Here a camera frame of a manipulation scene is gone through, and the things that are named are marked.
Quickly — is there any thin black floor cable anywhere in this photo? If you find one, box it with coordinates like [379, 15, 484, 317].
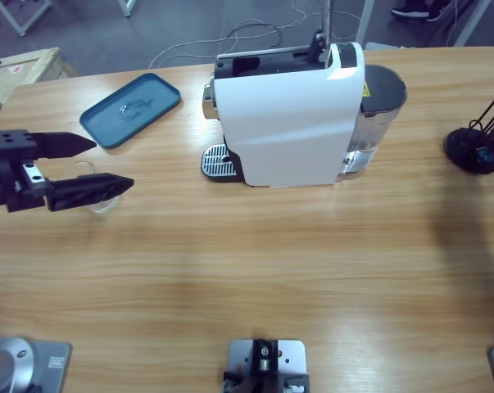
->
[225, 22, 283, 48]

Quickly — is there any thin white floor cable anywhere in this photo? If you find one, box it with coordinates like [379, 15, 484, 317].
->
[147, 0, 362, 70]
[322, 0, 344, 41]

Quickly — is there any white metal table frame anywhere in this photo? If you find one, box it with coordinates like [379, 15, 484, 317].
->
[0, 0, 53, 38]

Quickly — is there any clear drinking glass red logo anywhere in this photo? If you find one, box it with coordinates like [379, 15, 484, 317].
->
[72, 160, 123, 215]

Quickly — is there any white metal table leg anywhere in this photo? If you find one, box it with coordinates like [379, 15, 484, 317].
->
[453, 0, 493, 48]
[117, 0, 139, 18]
[355, 0, 377, 50]

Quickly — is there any dark blue plastic tray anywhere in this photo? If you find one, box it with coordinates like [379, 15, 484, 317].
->
[79, 73, 182, 149]

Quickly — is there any pale wooden crate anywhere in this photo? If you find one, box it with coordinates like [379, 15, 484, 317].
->
[0, 47, 79, 106]

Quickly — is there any silver coffee machine lever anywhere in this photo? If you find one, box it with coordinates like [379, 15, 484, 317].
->
[307, 0, 333, 66]

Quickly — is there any black capsule holder with rods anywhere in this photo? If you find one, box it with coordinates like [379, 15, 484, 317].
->
[443, 84, 494, 175]

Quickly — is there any clear water tank black lid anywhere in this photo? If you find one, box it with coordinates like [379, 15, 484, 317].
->
[344, 64, 408, 181]

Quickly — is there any white capsule coffee machine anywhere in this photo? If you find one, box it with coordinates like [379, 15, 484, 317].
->
[201, 42, 366, 189]

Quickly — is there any black sneaker white sole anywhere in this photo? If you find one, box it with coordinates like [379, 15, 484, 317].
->
[425, 0, 453, 23]
[391, 0, 431, 19]

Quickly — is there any grey mount plate dark post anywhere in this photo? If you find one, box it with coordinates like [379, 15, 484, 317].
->
[223, 337, 311, 393]

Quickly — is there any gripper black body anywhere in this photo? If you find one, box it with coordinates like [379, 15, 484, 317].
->
[0, 155, 55, 216]

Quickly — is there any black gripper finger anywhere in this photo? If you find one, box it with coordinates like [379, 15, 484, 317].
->
[45, 173, 135, 213]
[0, 129, 98, 160]

